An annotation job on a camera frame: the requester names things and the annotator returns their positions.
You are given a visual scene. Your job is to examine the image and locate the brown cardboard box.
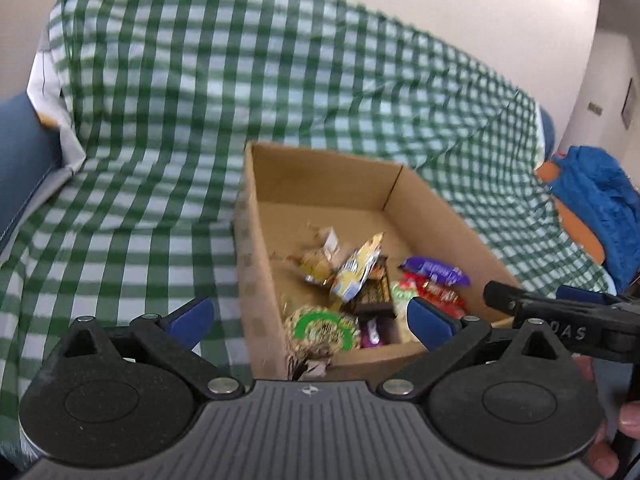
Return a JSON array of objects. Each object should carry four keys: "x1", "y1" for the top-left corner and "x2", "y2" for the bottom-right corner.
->
[{"x1": 232, "y1": 141, "x2": 523, "y2": 383}]

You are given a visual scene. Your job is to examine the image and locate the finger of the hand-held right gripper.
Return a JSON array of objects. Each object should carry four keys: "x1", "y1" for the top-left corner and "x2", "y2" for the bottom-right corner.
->
[
  {"x1": 556, "y1": 285, "x2": 623, "y2": 307},
  {"x1": 484, "y1": 280, "x2": 566, "y2": 328}
]

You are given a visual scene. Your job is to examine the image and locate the clear cookie bag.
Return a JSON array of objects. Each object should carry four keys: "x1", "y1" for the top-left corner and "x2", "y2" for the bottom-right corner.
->
[{"x1": 285, "y1": 227, "x2": 343, "y2": 286}]

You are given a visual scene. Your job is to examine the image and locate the orange cushion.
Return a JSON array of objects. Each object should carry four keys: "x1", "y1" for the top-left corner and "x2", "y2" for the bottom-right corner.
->
[{"x1": 535, "y1": 160, "x2": 606, "y2": 266}]

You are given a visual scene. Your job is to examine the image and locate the dark chocolate bar packet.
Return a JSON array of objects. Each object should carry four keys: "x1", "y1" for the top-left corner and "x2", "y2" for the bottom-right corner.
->
[{"x1": 352, "y1": 255, "x2": 396, "y2": 318}]

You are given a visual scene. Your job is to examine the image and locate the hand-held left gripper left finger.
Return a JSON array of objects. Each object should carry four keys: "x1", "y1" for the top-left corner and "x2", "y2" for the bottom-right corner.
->
[{"x1": 61, "y1": 296, "x2": 245, "y2": 401}]

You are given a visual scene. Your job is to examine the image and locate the yellow snack bar packet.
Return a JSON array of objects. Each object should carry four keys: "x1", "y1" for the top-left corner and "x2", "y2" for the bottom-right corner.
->
[{"x1": 330, "y1": 232, "x2": 386, "y2": 306}]

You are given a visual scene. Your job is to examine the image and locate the small purple snack packet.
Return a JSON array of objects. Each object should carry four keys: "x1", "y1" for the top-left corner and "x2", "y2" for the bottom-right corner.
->
[{"x1": 357, "y1": 315, "x2": 396, "y2": 348}]

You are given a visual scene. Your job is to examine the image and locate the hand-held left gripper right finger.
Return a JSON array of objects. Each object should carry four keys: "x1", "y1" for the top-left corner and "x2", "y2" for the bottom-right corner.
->
[{"x1": 379, "y1": 297, "x2": 570, "y2": 401}]

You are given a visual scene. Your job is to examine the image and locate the person's right hand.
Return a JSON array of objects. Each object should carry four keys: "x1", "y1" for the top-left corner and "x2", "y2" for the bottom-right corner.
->
[{"x1": 572, "y1": 357, "x2": 640, "y2": 478}]

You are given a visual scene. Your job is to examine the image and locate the green checkered cloth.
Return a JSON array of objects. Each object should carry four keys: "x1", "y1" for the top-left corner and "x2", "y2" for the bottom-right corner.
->
[{"x1": 0, "y1": 0, "x2": 611, "y2": 461}]

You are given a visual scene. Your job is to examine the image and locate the peanut bag with green label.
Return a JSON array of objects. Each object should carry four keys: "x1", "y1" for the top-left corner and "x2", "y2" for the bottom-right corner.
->
[{"x1": 285, "y1": 307, "x2": 361, "y2": 361}]

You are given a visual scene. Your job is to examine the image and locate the blue fluffy blanket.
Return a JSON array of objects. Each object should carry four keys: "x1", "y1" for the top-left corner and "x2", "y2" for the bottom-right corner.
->
[{"x1": 547, "y1": 145, "x2": 640, "y2": 293}]

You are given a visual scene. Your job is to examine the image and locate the green and red snack packet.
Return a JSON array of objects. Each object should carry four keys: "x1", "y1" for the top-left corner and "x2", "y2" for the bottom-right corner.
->
[{"x1": 390, "y1": 280, "x2": 421, "y2": 331}]

